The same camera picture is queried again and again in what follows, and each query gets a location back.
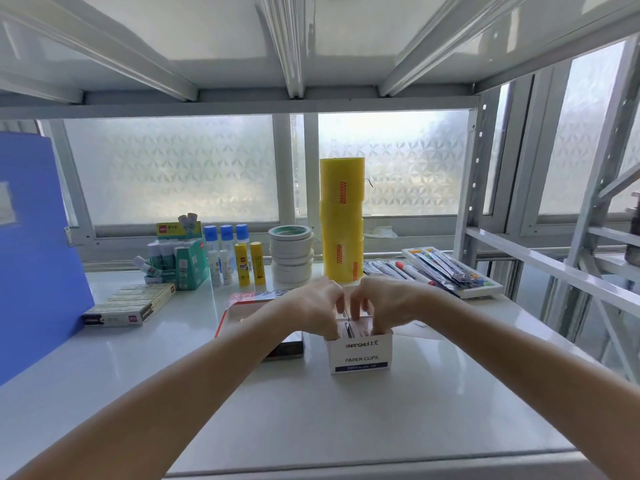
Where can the blue capped glue bottle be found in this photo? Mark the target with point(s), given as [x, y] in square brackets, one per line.
[210, 239]
[242, 234]
[227, 238]

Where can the red white flat box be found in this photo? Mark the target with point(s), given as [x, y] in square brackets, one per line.
[250, 300]

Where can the white metal shelf rack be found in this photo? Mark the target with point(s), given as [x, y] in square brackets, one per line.
[290, 49]

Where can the grey metal shelf rack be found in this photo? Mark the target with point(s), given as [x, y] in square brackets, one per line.
[525, 255]

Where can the white tray of packaged pens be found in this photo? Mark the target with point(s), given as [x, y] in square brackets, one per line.
[452, 272]

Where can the yellow wrapped tape roll pack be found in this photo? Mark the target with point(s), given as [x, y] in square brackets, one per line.
[342, 249]
[342, 179]

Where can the white plastic bag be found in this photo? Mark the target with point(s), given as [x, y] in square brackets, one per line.
[382, 232]

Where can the frosted glass window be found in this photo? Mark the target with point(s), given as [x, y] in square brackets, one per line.
[175, 169]

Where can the group of green glue sticks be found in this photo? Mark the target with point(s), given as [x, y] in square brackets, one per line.
[165, 254]

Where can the small white glue bottle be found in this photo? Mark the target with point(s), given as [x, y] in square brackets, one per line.
[226, 268]
[214, 269]

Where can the yellow glue stick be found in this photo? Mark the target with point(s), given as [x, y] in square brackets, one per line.
[243, 267]
[257, 264]

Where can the person's left forearm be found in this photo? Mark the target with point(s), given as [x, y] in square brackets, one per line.
[150, 394]

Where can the white green glue stick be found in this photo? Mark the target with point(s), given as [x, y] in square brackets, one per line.
[146, 267]

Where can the green glue stick display box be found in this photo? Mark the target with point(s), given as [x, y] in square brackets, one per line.
[192, 267]

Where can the black small box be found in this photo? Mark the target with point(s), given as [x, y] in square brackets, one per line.
[287, 347]

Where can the person's left hand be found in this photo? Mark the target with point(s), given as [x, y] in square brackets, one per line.
[307, 307]

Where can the beige flat staples box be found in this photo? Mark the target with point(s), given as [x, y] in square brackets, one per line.
[130, 304]

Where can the row of small clip boxes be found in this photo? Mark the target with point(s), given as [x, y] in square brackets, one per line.
[356, 325]

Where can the row of loose pens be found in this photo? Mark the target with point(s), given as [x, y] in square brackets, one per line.
[392, 269]

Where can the person's right fingers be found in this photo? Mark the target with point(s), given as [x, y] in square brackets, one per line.
[382, 317]

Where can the blue file folder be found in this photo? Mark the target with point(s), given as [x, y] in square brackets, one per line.
[35, 254]

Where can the person's right forearm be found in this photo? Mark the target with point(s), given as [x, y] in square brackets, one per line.
[525, 359]

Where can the person's right hand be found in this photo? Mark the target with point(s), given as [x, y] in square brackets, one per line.
[395, 302]

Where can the person's left fingers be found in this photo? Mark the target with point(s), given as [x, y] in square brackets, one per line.
[335, 314]

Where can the white tape roll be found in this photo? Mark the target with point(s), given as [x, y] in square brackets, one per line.
[292, 277]
[292, 263]
[290, 235]
[292, 250]

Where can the white paper clip carton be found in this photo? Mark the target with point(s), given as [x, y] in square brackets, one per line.
[360, 357]

